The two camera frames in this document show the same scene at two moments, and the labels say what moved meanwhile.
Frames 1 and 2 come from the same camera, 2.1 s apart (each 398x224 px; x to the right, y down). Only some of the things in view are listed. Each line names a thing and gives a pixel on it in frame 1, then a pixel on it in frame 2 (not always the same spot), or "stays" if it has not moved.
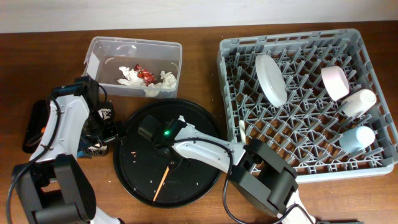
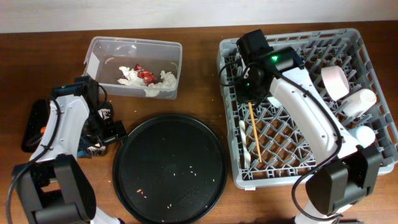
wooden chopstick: [161, 183] -> [257, 149]
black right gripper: [173, 163] -> [240, 94]
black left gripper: [115, 130] stays
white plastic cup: [356, 103] stays
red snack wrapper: [148, 78] stays
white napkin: [132, 78] stays
